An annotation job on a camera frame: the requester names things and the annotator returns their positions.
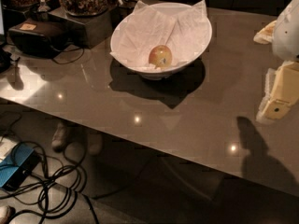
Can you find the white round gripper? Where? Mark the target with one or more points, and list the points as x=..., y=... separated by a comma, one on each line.
x=287, y=34

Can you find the dark square jar stand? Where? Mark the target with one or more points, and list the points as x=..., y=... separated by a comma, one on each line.
x=85, y=32

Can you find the white paper napkin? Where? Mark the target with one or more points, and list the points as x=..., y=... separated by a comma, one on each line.
x=140, y=34

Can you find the left white shoe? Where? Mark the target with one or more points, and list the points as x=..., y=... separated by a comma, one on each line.
x=60, y=137

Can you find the black device with label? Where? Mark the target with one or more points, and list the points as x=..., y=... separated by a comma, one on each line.
x=44, y=39

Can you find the white bowl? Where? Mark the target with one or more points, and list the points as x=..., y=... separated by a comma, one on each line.
x=199, y=44

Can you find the metal scoop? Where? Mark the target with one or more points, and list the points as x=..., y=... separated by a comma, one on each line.
x=43, y=7

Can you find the yellow red apple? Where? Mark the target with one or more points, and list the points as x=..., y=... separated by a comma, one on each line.
x=160, y=56

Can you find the blue box on floor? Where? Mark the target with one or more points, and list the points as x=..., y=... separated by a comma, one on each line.
x=16, y=166

